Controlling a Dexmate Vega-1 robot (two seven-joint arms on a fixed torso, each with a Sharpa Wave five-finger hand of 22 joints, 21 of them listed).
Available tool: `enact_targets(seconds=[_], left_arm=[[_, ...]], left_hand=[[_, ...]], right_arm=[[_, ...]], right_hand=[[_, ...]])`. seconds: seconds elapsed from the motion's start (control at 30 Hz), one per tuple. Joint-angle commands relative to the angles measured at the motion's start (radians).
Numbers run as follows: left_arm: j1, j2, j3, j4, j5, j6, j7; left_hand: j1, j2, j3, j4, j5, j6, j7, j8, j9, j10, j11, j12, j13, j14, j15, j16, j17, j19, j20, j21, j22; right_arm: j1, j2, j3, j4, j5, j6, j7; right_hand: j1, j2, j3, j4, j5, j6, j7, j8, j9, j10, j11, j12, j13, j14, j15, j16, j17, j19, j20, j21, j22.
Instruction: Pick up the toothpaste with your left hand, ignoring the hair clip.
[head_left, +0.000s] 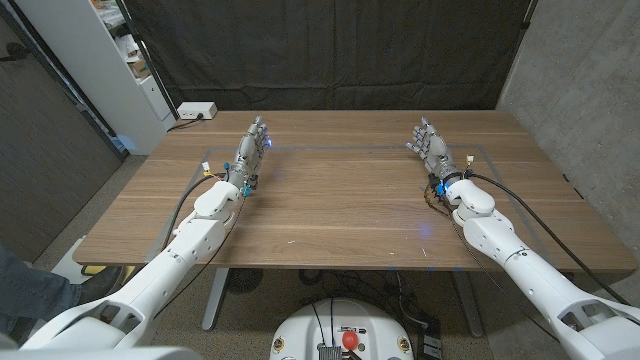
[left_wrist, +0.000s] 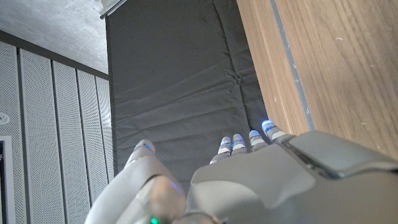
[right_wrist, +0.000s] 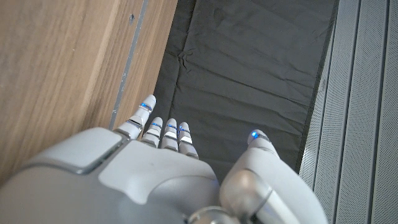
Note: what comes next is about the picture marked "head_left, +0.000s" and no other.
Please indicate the black stand pole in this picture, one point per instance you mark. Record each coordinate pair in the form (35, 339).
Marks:
(150, 65)
(527, 15)

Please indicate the grey tape rectangle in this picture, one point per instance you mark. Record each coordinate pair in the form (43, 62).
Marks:
(340, 148)

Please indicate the round black floor fan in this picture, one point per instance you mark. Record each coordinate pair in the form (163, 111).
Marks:
(245, 280)

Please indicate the black floor power box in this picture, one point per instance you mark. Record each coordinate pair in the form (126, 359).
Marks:
(430, 345)

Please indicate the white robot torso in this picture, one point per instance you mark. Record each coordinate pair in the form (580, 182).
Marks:
(340, 320)

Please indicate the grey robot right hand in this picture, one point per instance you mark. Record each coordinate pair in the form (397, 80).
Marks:
(436, 150)

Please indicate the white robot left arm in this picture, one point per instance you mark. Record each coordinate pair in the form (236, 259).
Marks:
(165, 270)

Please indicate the red emergency stop button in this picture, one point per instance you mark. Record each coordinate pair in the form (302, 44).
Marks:
(350, 340)

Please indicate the white power strip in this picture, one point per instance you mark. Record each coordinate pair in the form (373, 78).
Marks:
(196, 110)

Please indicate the small cardboard box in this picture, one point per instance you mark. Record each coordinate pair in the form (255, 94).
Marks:
(139, 67)

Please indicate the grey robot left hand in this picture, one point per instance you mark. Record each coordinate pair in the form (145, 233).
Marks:
(247, 155)

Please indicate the black fabric curtain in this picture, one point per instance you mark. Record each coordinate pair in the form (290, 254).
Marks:
(330, 50)

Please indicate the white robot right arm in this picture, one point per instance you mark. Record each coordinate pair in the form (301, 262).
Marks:
(530, 270)

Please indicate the white shelf cabinet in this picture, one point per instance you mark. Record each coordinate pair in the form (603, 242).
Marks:
(100, 75)

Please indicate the person's leg in jeans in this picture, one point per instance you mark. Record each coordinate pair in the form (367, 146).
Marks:
(30, 290)

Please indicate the yellow floor object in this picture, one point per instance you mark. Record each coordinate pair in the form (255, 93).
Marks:
(92, 270)

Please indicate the white floor board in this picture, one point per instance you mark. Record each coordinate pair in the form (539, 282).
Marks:
(67, 265)

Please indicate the grey finned metal box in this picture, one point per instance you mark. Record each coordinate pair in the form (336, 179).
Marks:
(330, 353)

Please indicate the dark brown shoe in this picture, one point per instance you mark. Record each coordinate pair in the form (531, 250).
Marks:
(102, 282)

